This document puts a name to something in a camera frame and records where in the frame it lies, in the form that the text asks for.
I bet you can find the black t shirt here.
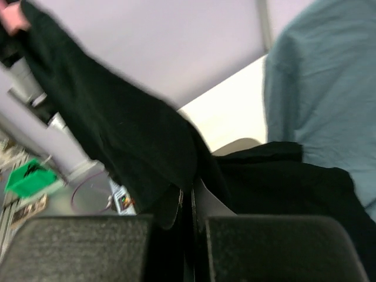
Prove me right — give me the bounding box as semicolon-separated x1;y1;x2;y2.
2;1;375;269

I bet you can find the light blue cable duct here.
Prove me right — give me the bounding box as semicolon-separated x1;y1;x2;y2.
109;179;136;216

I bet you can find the pink plastic hanger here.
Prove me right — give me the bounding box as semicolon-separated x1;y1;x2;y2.
1;1;31;35

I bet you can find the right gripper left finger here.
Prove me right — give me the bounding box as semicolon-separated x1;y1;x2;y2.
152;185;183;230

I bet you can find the white laundry basket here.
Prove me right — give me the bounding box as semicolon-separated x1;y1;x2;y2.
212;138;261;156

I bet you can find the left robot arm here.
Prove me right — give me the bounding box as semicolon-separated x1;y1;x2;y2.
1;59;104;180

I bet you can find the green plastic bin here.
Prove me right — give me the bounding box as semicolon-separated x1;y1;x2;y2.
4;159;58;198

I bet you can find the teal blue t shirt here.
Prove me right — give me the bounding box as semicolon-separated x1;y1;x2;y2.
264;1;375;218

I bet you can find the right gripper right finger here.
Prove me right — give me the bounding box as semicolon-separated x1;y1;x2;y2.
192;177;236;217

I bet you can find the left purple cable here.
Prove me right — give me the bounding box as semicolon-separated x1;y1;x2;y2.
70;170;117;214

